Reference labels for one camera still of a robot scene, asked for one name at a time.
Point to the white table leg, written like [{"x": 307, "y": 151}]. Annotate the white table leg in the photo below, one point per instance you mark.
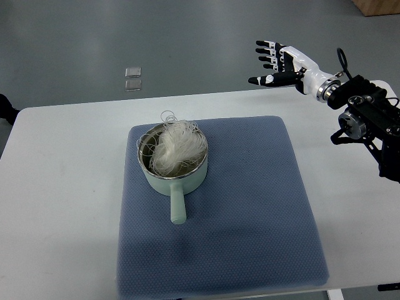
[{"x": 335, "y": 294}]

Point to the white vermicelli nest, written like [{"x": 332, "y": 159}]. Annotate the white vermicelli nest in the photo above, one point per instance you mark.
[{"x": 174, "y": 147}]

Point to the black table bracket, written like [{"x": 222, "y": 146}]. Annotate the black table bracket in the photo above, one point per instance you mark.
[{"x": 389, "y": 287}]

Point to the blue textured mat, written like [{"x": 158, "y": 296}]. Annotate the blue textured mat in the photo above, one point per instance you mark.
[{"x": 249, "y": 224}]

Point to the person in white jacket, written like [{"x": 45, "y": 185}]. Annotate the person in white jacket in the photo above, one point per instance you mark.
[{"x": 7, "y": 111}]

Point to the mint green steel pot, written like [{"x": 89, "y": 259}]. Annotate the mint green steel pot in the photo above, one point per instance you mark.
[{"x": 176, "y": 187}]

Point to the upper metal floor plate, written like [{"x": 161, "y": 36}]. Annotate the upper metal floor plate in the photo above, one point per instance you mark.
[{"x": 133, "y": 72}]

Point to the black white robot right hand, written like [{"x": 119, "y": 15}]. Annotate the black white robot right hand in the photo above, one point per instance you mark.
[{"x": 290, "y": 67}]

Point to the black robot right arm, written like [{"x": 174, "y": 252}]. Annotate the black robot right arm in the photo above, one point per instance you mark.
[{"x": 370, "y": 117}]

